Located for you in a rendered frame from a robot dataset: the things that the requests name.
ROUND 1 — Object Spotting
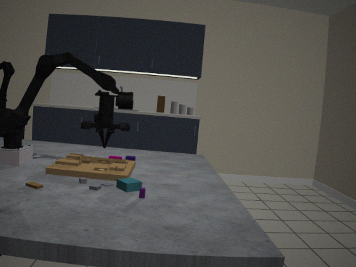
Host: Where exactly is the teal rectangular block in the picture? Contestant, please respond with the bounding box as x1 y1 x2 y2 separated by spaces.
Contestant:
116 177 142 193

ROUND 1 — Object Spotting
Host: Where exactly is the tan wooden puzzle board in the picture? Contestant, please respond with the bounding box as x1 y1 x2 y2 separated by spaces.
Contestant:
45 153 135 181

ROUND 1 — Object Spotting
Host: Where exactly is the small brown flat block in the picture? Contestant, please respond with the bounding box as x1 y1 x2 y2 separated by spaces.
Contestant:
25 182 43 189

